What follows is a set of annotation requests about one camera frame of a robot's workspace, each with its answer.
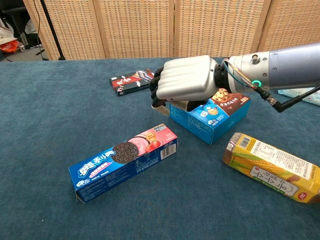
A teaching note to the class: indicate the small black and red box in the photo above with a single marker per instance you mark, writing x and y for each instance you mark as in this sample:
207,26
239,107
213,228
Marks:
127,82

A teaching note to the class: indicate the blue felt table mat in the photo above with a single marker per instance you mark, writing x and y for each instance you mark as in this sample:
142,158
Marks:
50,112

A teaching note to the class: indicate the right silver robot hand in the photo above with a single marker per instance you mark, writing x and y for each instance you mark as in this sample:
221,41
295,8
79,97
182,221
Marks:
187,77

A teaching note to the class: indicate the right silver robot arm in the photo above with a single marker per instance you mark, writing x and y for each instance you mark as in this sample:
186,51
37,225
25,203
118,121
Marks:
287,65

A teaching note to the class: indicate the light blue wet wipes pack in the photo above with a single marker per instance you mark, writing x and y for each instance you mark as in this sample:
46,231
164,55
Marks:
312,97

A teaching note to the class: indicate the black office chair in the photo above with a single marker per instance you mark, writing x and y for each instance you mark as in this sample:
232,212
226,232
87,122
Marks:
17,25

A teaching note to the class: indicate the blue chocolate chip cookie box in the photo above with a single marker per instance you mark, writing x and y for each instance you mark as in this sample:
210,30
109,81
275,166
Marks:
215,120

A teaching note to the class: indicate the orange plastic bag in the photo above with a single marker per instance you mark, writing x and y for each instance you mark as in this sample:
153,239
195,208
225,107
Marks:
10,46

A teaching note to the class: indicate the yellow corn tea bottle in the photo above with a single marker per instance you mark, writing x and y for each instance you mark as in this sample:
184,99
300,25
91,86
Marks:
270,170

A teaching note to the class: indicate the wooden wicker folding screen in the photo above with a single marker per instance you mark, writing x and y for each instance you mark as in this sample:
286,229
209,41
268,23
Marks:
140,25

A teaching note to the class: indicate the blue pink cookie pack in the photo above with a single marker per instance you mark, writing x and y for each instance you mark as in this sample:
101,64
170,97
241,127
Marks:
120,160

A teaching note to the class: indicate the black tripod stand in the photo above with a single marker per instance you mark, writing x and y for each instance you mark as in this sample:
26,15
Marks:
51,27

